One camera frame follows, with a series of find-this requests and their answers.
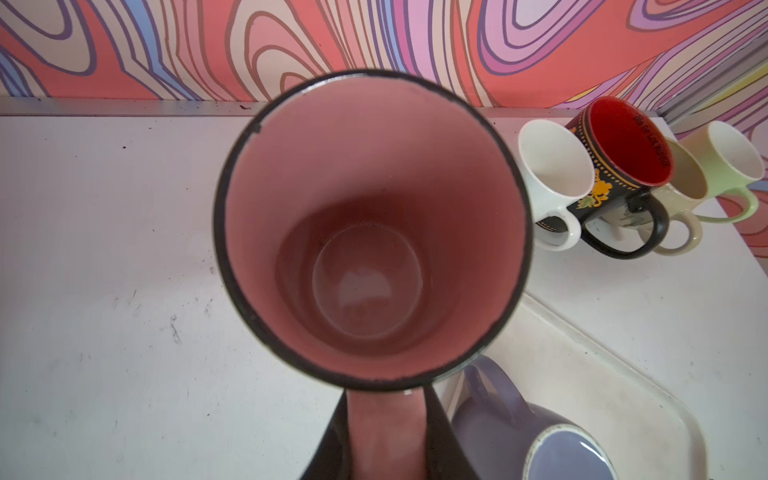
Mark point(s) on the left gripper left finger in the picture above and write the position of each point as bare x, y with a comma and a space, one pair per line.
332, 459

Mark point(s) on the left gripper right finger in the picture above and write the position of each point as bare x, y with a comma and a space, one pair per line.
445, 459

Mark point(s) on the purple mug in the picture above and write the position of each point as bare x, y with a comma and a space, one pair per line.
505, 437

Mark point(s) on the pink patterned mug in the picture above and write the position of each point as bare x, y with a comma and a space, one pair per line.
374, 232

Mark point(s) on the black mug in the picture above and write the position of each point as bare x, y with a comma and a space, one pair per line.
629, 158

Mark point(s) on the white mug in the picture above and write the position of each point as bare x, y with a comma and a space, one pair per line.
557, 171

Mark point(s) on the cream round mug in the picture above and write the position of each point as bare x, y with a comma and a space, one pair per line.
687, 189

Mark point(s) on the light green mug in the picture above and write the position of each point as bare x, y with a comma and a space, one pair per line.
729, 162

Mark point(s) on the beige plastic tray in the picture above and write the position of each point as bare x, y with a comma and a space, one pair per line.
644, 430

